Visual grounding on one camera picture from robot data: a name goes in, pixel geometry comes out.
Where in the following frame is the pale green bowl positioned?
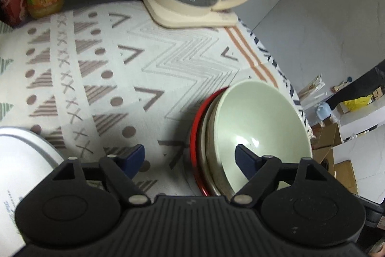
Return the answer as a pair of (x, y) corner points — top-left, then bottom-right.
(196, 91), (235, 200)
(213, 79), (312, 193)

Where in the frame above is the cardboard box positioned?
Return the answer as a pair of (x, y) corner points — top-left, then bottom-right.
(311, 123), (358, 194)

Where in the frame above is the red rimmed plate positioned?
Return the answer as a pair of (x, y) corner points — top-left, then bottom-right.
(189, 87), (226, 196)

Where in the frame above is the blue water bottle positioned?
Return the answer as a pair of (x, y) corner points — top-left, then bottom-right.
(314, 102), (332, 121)

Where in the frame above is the patterned table cloth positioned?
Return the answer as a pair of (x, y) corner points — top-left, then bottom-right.
(1, 1), (305, 196)

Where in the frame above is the white gold-rimmed plate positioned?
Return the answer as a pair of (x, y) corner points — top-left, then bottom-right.
(0, 126), (64, 256)

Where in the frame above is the cream kettle base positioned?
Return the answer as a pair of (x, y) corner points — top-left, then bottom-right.
(142, 0), (238, 29)

